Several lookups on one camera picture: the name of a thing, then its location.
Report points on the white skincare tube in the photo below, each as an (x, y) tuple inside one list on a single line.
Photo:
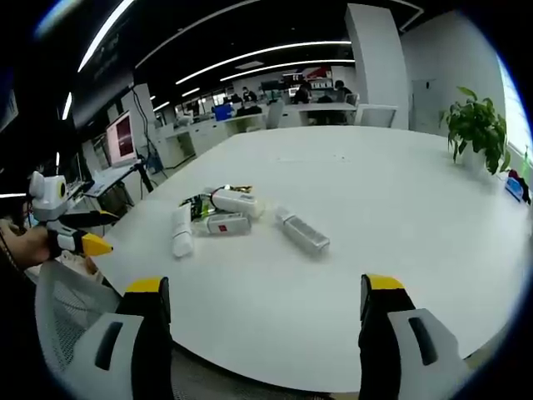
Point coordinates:
[(182, 233)]

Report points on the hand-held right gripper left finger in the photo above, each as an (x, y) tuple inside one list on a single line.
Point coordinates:
[(143, 333)]

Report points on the blue storage bin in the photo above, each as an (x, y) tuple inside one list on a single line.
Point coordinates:
[(222, 113)]

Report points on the long white office desk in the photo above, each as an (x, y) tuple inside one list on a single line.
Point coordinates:
[(329, 107)]

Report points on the white skincare bottle red label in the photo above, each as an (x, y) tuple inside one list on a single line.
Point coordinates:
[(222, 225)]

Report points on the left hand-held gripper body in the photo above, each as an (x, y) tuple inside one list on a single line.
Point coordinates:
[(48, 196)]

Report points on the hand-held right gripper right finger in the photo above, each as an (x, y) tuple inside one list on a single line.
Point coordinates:
[(387, 329)]

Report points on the computer monitor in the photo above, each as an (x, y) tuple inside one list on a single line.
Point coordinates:
[(121, 139)]

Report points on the green potted plant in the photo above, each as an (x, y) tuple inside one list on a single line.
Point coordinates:
[(479, 121)]

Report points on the small white side desk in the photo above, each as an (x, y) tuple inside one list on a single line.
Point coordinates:
[(106, 179)]

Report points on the grey mesh office chair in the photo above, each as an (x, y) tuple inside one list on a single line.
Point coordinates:
[(71, 308)]

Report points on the green skincare packet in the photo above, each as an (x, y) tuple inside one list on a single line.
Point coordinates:
[(199, 206)]

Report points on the black tripod stand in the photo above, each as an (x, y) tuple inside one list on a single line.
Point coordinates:
[(143, 175)]

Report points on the person's left hand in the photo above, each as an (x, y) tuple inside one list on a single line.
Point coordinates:
[(29, 248)]

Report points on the white swivel chair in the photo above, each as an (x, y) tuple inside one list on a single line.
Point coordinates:
[(375, 114)]

